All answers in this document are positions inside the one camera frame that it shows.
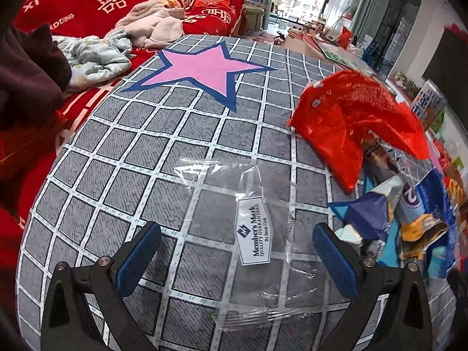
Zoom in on silver snack bag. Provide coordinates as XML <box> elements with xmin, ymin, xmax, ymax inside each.
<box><xmin>387</xmin><ymin>178</ymin><xmax>418</xmax><ymax>228</ymax></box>

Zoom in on cartoon snack bag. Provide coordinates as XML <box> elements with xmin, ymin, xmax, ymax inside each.
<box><xmin>443</xmin><ymin>168</ymin><xmax>468</xmax><ymax>213</ymax></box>

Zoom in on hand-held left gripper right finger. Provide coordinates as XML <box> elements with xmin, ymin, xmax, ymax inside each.
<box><xmin>312</xmin><ymin>222</ymin><xmax>434</xmax><ymax>351</ymax></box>

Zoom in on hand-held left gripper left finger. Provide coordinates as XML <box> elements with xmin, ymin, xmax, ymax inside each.
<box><xmin>40</xmin><ymin>221</ymin><xmax>162</xmax><ymax>351</ymax></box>

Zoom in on grey curtain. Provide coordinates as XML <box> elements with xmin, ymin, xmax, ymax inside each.
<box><xmin>355</xmin><ymin>0</ymin><xmax>395</xmax><ymax>46</ymax></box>

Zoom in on clear plastic bag white label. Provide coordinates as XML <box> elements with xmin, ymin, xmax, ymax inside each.
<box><xmin>175</xmin><ymin>156</ymin><xmax>353</xmax><ymax>339</ymax></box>

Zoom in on red plastic bag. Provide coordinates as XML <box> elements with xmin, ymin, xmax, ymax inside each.
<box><xmin>286</xmin><ymin>69</ymin><xmax>431</xmax><ymax>194</ymax></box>

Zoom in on grey checked tablecloth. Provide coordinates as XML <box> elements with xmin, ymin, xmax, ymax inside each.
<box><xmin>15</xmin><ymin>35</ymin><xmax>457</xmax><ymax>351</ymax></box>

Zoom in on dark maroon garment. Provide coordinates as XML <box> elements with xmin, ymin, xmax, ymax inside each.
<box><xmin>0</xmin><ymin>25</ymin><xmax>73</xmax><ymax>130</ymax></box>

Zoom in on beige recliner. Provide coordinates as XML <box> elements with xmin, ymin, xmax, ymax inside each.
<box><xmin>243</xmin><ymin>2</ymin><xmax>268</xmax><ymax>33</ymax></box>

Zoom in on floral quilt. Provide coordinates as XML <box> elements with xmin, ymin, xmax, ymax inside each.
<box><xmin>54</xmin><ymin>28</ymin><xmax>133</xmax><ymax>90</ymax></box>

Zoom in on yellow snack packet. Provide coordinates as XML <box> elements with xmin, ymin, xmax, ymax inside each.
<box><xmin>400</xmin><ymin>213</ymin><xmax>449</xmax><ymax>261</ymax></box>

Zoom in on blue snack bag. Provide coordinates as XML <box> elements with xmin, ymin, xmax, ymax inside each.
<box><xmin>412</xmin><ymin>167</ymin><xmax>458</xmax><ymax>279</ymax></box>

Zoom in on pink plush blanket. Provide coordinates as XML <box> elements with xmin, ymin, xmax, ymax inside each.
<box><xmin>105</xmin><ymin>0</ymin><xmax>185</xmax><ymax>49</ymax></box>

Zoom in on small white printed packet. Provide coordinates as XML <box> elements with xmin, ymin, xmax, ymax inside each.
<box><xmin>334</xmin><ymin>225</ymin><xmax>386</xmax><ymax>262</ymax></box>

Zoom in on pink box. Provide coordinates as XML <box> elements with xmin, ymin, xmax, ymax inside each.
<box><xmin>431</xmin><ymin>135</ymin><xmax>451</xmax><ymax>171</ymax></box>

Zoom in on red sofa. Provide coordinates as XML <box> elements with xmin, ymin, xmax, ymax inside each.
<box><xmin>0</xmin><ymin>0</ymin><xmax>246</xmax><ymax>302</ymax></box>

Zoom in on navy foil bag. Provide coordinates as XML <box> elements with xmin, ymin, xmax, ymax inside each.
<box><xmin>326</xmin><ymin>189</ymin><xmax>391</xmax><ymax>242</ymax></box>

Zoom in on wall television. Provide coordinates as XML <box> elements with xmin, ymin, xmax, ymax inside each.
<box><xmin>421</xmin><ymin>28</ymin><xmax>468</xmax><ymax>107</ymax></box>

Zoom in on dark glass cabinet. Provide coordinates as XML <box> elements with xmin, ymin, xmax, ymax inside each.
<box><xmin>378</xmin><ymin>0</ymin><xmax>425</xmax><ymax>75</ymax></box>

